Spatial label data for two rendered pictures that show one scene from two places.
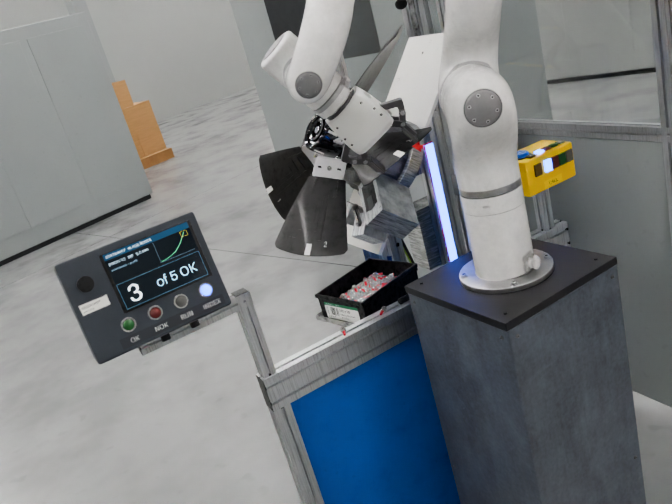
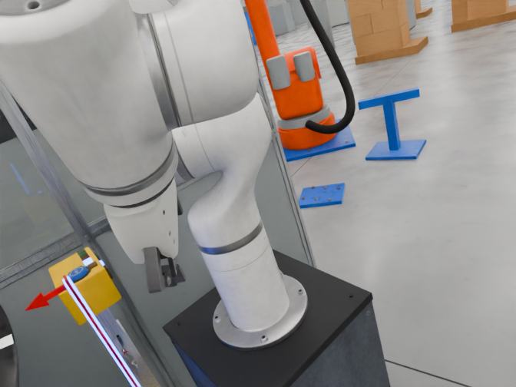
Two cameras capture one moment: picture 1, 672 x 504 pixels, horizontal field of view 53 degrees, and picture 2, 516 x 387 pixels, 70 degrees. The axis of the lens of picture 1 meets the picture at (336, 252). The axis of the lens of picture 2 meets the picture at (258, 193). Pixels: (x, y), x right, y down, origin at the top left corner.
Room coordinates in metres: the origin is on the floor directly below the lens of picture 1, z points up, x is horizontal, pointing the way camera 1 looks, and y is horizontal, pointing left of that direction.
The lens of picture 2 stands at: (1.23, 0.24, 1.44)
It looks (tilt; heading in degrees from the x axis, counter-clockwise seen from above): 25 degrees down; 264
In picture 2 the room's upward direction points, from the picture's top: 19 degrees counter-clockwise
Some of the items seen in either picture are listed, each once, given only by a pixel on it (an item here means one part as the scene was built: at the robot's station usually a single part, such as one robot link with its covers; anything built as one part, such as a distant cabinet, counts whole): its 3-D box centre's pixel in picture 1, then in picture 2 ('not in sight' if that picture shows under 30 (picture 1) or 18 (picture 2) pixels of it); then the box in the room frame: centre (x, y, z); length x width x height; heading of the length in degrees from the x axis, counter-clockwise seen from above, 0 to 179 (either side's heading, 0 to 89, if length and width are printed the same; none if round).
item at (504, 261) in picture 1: (498, 230); (246, 273); (1.24, -0.32, 1.04); 0.19 x 0.19 x 0.18
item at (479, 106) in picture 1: (481, 131); (224, 166); (1.21, -0.32, 1.25); 0.19 x 0.12 x 0.24; 171
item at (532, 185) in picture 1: (536, 169); (85, 285); (1.59, -0.54, 1.02); 0.16 x 0.10 x 0.11; 114
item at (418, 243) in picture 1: (432, 230); not in sight; (2.15, -0.34, 0.73); 0.15 x 0.09 x 0.22; 114
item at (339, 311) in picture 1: (369, 290); not in sight; (1.55, -0.05, 0.85); 0.22 x 0.17 x 0.07; 130
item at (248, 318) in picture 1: (253, 333); not in sight; (1.26, 0.21, 0.96); 0.03 x 0.03 x 0.20; 24
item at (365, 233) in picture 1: (370, 228); not in sight; (1.83, -0.12, 0.91); 0.12 x 0.08 x 0.12; 114
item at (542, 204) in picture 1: (542, 206); (105, 316); (1.60, -0.54, 0.92); 0.03 x 0.03 x 0.12; 24
